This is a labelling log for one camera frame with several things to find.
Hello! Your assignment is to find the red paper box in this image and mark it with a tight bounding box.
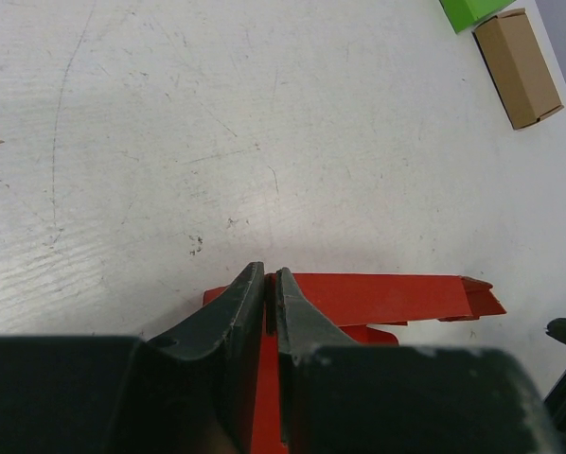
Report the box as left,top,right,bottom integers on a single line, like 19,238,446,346
202,271,507,454

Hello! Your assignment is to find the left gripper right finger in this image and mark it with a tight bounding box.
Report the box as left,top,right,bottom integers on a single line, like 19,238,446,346
274,269,562,453

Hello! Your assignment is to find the green paper box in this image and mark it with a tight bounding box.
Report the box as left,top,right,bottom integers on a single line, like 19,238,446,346
439,0,514,33

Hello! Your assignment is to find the small brown cardboard box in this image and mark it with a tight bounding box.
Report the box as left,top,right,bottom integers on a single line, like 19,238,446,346
473,9,563,131

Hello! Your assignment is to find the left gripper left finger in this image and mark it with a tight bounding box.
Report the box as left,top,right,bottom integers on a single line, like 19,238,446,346
0,262,265,453

